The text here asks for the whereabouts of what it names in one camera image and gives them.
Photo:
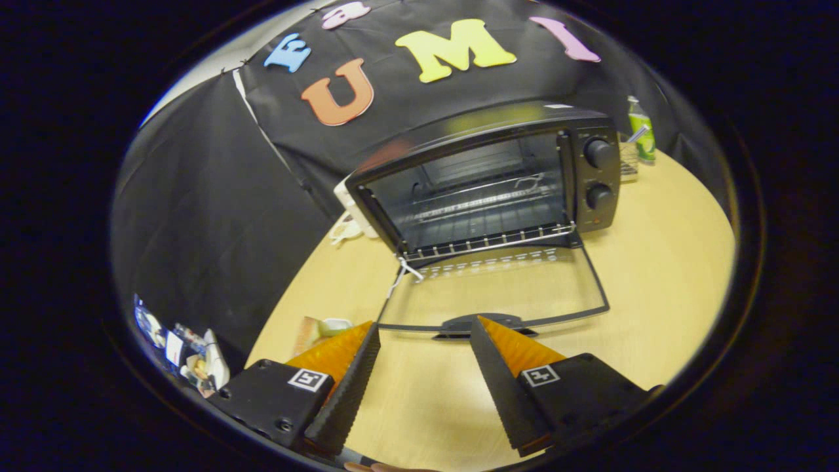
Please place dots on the small white snack dish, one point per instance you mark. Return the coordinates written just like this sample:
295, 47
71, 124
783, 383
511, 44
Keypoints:
344, 233

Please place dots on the clear glass cup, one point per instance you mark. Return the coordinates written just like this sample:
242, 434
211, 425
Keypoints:
628, 164

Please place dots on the green label bottle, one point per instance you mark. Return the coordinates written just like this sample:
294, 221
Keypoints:
641, 128

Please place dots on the colourful printed clutter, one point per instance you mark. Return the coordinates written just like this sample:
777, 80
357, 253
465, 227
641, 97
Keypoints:
193, 360

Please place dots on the white pop-up toaster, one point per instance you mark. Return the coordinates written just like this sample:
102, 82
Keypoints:
351, 203

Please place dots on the black toaster oven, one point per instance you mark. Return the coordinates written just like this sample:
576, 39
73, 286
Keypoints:
593, 174

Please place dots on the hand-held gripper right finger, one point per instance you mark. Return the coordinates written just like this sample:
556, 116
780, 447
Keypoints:
501, 393

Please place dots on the toast sandwich with lettuce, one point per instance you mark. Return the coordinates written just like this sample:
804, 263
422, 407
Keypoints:
309, 334

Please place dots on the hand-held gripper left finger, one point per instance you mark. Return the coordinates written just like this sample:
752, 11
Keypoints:
351, 393

